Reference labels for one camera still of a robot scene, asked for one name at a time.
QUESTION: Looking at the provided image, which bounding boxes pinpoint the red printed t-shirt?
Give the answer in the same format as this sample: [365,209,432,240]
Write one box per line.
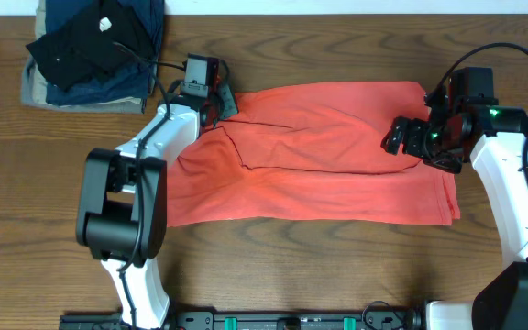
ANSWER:
[167,82,460,227]

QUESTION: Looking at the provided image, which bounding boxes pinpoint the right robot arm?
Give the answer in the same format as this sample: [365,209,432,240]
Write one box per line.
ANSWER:
[382,105,528,329]

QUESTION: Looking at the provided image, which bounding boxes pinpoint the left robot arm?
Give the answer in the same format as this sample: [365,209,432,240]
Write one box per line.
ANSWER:
[60,81,238,329]

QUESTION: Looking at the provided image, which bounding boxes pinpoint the navy blue folded garment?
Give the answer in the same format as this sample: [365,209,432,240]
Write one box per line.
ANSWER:
[40,0,165,106]

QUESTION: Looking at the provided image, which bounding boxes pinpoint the black folded garment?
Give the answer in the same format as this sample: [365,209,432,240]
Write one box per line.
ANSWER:
[27,0,155,91]

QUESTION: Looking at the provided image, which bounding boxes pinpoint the grey folded trousers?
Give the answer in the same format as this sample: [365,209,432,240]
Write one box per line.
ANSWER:
[19,54,159,116]

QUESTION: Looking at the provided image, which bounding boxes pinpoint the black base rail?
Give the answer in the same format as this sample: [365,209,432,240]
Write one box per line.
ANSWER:
[58,310,430,330]

